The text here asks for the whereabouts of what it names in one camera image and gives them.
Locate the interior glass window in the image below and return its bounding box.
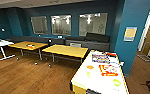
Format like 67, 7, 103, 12
30, 15, 50, 35
78, 12, 109, 37
50, 14, 73, 36

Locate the blue board game box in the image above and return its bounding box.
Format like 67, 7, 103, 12
91, 53, 111, 64

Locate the low dark grey sofa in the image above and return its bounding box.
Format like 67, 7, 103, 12
8, 34, 66, 46

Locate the small red tabletop item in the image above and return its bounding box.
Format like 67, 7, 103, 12
26, 43, 37, 50

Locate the green plastic bowl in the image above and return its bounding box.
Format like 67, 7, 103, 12
112, 78, 122, 88

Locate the white wall outlet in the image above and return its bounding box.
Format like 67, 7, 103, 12
120, 60, 125, 68

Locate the yellow paper wall sign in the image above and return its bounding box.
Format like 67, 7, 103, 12
123, 26, 138, 43

